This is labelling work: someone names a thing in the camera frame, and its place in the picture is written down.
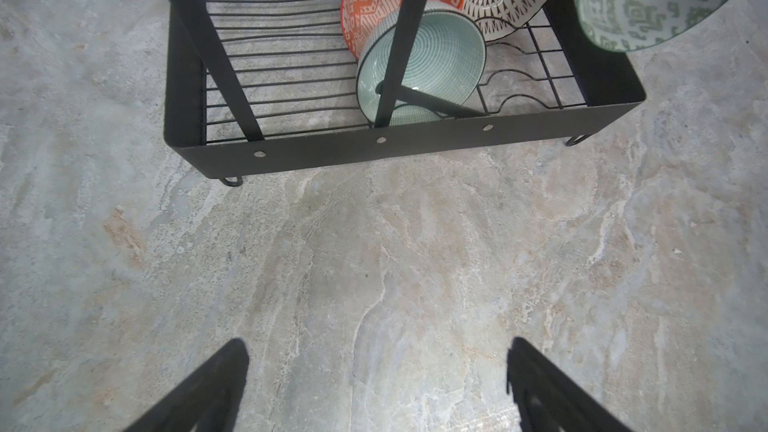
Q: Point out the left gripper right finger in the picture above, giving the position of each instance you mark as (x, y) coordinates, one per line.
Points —
(547, 399)

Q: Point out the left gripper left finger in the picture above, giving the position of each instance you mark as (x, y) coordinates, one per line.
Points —
(207, 400)

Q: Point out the pale green bowl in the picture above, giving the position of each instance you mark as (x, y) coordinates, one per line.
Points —
(447, 59)

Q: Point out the black wire dish rack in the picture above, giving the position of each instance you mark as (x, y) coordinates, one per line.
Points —
(264, 86)

